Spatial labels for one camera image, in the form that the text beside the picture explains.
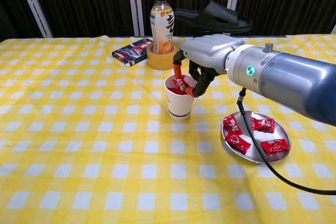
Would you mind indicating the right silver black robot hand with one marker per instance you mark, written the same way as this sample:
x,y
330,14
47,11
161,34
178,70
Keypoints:
x,y
210,51

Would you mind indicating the red candy pile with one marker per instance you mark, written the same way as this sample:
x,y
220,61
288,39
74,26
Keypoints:
x,y
237,141
179,83

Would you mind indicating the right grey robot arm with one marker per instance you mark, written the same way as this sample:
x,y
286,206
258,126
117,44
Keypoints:
x,y
283,77

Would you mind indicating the white paper cup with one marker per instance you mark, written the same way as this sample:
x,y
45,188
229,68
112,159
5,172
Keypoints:
x,y
179,106

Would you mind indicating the black rubber slipper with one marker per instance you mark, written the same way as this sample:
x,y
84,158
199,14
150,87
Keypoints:
x,y
210,16

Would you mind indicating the yellowish clear tape roll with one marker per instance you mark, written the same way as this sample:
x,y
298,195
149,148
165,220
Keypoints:
x,y
161,61

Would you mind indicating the orange drink plastic bottle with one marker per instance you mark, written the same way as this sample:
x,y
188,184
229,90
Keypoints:
x,y
162,24

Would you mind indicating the dark blue red snack box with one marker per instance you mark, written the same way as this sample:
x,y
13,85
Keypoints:
x,y
131,51

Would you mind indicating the round metal plate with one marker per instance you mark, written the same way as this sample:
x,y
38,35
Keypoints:
x,y
262,155

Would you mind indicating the yellow white checked tablecloth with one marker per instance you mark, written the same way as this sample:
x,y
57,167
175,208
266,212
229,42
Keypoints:
x,y
78,129

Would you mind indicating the white partition post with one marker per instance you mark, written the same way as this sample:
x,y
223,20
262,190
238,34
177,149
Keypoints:
x,y
135,6
234,1
34,6

